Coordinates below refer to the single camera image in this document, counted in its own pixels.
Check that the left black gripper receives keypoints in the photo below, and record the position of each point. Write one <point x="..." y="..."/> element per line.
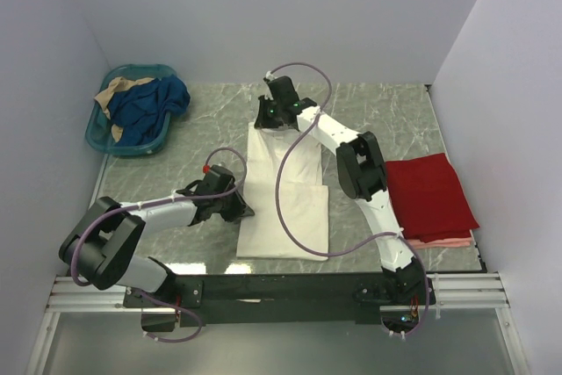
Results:
<point x="241" y="209"/>

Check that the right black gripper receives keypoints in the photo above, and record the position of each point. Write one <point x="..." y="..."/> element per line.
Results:
<point x="262" y="122"/>

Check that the cream white t-shirt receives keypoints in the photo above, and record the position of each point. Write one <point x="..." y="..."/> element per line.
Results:
<point x="303" y="197"/>

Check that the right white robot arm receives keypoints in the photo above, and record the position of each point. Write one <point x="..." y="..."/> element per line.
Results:
<point x="362" y="176"/>

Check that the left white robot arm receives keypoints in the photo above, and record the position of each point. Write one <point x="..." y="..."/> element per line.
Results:
<point x="101" y="247"/>

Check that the blue t-shirt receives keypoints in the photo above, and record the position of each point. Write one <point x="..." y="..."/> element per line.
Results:
<point x="171" y="97"/>

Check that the black base beam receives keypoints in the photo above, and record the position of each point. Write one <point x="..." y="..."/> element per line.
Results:
<point x="254" y="298"/>

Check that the tan t-shirt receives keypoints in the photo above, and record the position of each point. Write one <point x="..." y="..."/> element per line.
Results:
<point x="130" y="107"/>

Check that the folded red t-shirt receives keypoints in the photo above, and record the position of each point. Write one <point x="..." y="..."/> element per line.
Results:
<point x="428" y="199"/>

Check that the folded pink t-shirt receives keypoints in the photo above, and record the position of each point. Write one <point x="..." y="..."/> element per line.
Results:
<point x="444" y="243"/>

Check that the aluminium rail frame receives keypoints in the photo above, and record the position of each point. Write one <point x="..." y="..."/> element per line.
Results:
<point x="458" y="279"/>

